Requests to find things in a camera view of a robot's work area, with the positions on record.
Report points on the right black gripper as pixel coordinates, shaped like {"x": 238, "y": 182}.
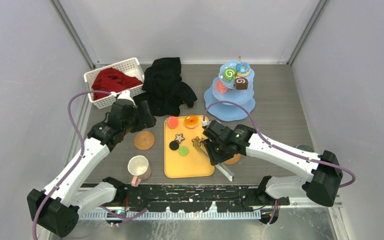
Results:
{"x": 215, "y": 158}

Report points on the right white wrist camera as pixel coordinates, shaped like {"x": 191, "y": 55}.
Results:
{"x": 205, "y": 123}

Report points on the metal tongs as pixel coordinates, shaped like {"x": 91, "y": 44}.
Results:
{"x": 220, "y": 166}

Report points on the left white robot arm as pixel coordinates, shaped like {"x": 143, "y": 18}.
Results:
{"x": 56, "y": 207}

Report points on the pink swirl roll cake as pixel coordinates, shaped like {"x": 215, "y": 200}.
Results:
{"x": 221, "y": 88}

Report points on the woven coaster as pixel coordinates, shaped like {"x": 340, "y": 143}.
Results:
{"x": 233, "y": 160}
{"x": 144, "y": 140}

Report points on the chocolate swirl roll cake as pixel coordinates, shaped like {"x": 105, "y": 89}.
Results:
{"x": 241, "y": 83}

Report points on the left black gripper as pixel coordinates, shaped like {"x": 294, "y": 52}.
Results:
{"x": 147, "y": 120}

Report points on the black round cookie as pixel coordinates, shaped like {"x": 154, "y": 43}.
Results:
{"x": 174, "y": 145}

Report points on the orange donut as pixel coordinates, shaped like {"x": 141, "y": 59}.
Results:
{"x": 191, "y": 121}

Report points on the brown star cookie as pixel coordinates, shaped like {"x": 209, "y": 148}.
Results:
{"x": 179, "y": 138}
{"x": 198, "y": 141}

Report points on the red round cake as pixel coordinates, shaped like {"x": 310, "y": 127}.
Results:
{"x": 172, "y": 122}

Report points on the white plastic basket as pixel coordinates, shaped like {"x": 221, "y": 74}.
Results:
{"x": 130, "y": 67}

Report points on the yellow tray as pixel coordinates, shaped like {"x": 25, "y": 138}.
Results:
{"x": 195, "y": 164}

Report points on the green round macaron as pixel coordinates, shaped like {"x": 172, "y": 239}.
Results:
{"x": 183, "y": 151}

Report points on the pink mug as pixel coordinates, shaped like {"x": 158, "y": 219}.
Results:
{"x": 139, "y": 167}

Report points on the blue three-tier cake stand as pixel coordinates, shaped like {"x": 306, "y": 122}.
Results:
{"x": 234, "y": 104}

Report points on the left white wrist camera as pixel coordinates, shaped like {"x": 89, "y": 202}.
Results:
{"x": 125, "y": 97}

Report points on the red cloth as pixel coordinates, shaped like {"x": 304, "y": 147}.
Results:
{"x": 113, "y": 80}

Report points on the left woven coaster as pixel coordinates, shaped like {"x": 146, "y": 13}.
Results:
{"x": 144, "y": 140}

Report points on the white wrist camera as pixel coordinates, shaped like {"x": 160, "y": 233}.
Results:
{"x": 205, "y": 123}
{"x": 125, "y": 97}

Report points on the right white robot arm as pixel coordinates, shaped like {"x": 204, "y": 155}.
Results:
{"x": 316, "y": 176}

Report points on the green roll cake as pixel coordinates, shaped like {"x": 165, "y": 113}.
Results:
{"x": 228, "y": 74}

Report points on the grey metal cup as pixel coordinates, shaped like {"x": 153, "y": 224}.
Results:
{"x": 305, "y": 148}

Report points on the right woven coaster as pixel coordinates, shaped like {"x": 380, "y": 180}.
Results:
{"x": 233, "y": 160}

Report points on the blue donut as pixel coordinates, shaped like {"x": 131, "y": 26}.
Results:
{"x": 243, "y": 69}

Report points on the black cloth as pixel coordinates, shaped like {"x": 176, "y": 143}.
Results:
{"x": 164, "y": 89}

